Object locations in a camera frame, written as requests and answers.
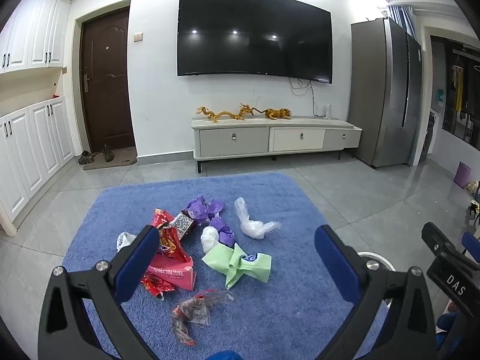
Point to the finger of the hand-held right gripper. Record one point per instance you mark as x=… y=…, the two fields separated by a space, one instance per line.
x=438 y=242
x=471 y=245

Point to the gold dragon figurine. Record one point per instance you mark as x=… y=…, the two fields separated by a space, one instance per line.
x=247 y=110
x=219 y=115

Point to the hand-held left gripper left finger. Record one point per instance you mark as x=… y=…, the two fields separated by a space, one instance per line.
x=137 y=262

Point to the blue clothing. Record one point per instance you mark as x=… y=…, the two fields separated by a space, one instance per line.
x=455 y=324

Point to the small purple wrapper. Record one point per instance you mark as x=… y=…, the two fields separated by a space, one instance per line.
x=225 y=236

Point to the purple waste bin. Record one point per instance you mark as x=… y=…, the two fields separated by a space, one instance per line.
x=463 y=174

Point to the brown entrance door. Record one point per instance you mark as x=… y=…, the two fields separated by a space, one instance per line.
x=107 y=82

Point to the white tissue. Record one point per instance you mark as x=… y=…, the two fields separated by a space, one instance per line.
x=209 y=240

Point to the grey refrigerator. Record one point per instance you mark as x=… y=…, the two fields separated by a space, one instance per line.
x=378 y=93

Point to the small grey drawer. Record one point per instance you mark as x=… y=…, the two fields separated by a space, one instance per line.
x=339 y=138

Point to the white television stand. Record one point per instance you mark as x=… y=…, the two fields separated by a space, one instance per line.
x=277 y=123

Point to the white drawer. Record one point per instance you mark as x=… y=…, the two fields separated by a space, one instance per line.
x=299 y=139

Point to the yellow hanging garment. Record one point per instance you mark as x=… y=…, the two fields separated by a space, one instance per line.
x=457 y=88

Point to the clear plastic bag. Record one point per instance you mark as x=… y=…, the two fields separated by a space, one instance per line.
x=251 y=228

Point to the blue curtain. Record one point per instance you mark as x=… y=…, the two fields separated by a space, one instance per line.
x=403 y=17

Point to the gold tiger figurine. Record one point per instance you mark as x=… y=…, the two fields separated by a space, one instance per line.
x=277 y=113

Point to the small white bottle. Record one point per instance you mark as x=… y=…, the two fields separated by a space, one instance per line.
x=329 y=112

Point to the black wall television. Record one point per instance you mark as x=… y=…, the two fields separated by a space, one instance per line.
x=255 y=33

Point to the dark shoe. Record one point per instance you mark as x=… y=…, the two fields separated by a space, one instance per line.
x=84 y=156
x=108 y=153

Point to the round white-rimmed black base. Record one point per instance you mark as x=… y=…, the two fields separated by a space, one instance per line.
x=383 y=259

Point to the white lower cabinet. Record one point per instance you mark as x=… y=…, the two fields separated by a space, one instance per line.
x=33 y=146

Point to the red snack wrapper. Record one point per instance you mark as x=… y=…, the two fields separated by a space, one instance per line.
x=172 y=245

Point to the small white plastic bag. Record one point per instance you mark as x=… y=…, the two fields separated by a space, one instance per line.
x=125 y=240

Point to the large grey drawer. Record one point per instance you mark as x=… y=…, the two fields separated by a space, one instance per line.
x=234 y=142

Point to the green paper packet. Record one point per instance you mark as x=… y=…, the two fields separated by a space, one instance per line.
x=221 y=260

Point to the large purple wrapper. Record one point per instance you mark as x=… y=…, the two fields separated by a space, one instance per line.
x=204 y=208

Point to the brown door mat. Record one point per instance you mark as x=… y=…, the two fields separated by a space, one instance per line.
x=120 y=162

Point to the beige light switch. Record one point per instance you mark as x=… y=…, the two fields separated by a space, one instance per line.
x=138 y=36

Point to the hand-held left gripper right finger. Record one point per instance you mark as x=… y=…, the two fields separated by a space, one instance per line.
x=333 y=258

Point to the blue rug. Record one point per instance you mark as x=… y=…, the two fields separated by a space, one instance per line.
x=285 y=307

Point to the clear red candy wrapper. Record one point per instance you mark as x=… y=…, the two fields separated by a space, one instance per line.
x=191 y=311

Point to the pink paper packet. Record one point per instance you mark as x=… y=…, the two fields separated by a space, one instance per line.
x=176 y=275

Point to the white upper wall cabinet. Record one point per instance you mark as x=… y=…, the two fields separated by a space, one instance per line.
x=33 y=33

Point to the brown white printed wrapper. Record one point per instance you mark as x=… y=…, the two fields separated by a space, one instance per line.
x=183 y=227

